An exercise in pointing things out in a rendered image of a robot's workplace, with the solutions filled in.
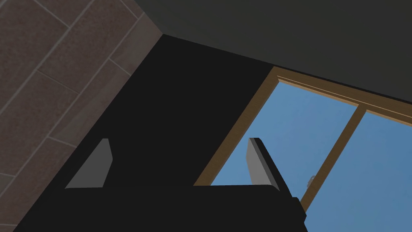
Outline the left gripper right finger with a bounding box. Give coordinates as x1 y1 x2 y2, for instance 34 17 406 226
246 137 293 198

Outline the wooden framed window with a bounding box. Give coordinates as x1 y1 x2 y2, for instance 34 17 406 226
193 66 412 232

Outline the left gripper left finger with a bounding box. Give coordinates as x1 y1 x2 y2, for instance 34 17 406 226
64 138 113 189

